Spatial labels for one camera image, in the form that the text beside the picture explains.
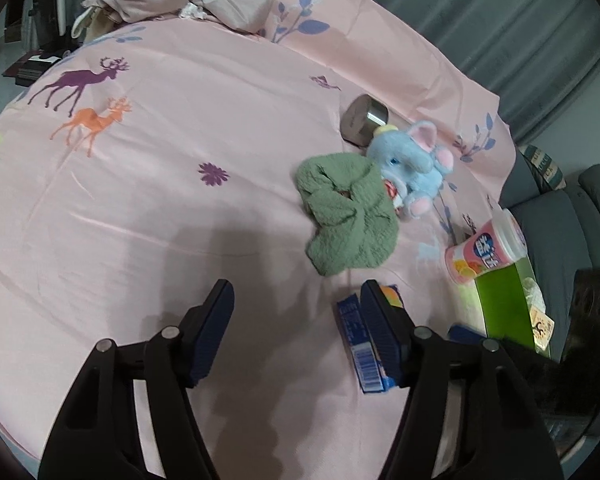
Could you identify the pink round canister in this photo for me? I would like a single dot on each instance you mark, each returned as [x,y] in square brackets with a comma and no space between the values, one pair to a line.
[475,255]

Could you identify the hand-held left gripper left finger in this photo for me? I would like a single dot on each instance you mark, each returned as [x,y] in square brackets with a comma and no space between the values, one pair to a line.
[212,330]

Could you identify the black fluffy cloth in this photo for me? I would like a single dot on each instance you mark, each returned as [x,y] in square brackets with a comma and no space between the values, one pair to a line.
[545,375]

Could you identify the silver metal round tin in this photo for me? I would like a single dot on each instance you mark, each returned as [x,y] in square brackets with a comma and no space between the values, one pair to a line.
[365,115]

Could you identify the blue long carton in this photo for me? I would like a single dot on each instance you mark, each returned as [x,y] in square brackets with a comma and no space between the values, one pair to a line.
[355,330]

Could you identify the green knitted scrunchie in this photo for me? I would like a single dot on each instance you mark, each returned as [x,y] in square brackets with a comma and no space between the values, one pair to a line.
[330,210]

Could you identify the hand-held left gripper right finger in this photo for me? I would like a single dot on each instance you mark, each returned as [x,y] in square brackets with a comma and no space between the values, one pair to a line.
[380,330]

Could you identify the blue small carton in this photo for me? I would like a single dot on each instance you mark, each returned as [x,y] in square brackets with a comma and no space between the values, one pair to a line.
[465,334]

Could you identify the grey blue sofa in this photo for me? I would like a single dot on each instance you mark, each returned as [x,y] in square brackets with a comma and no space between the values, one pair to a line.
[570,225]

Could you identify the orange small carton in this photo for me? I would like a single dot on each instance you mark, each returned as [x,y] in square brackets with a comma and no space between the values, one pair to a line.
[392,296]

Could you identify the blue elephant plush toy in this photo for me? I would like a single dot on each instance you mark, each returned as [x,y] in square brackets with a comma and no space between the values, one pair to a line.
[405,160]

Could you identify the green storage box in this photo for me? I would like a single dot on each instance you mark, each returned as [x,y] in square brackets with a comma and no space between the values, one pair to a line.
[500,300]

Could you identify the cream paper tag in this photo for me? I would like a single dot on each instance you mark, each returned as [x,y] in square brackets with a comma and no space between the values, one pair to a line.
[541,329]

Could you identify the pink printed bedsheet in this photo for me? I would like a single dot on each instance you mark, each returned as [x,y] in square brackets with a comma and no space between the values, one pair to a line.
[180,160]

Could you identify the dark red flat box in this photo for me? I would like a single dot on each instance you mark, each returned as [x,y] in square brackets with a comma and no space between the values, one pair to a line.
[32,67]

